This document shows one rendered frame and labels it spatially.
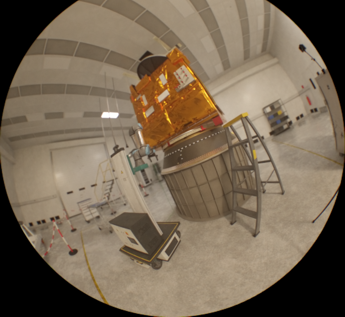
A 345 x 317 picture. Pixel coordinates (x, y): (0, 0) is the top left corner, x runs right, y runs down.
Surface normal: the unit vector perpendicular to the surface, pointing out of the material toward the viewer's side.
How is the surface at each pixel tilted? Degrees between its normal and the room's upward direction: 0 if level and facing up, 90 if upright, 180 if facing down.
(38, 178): 90
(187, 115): 90
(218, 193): 90
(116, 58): 180
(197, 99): 89
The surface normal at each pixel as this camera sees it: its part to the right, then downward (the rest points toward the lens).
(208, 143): -0.21, -0.54
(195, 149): -0.42, -0.44
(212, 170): -0.17, -0.07
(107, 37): 0.38, 0.92
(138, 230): 0.83, -0.40
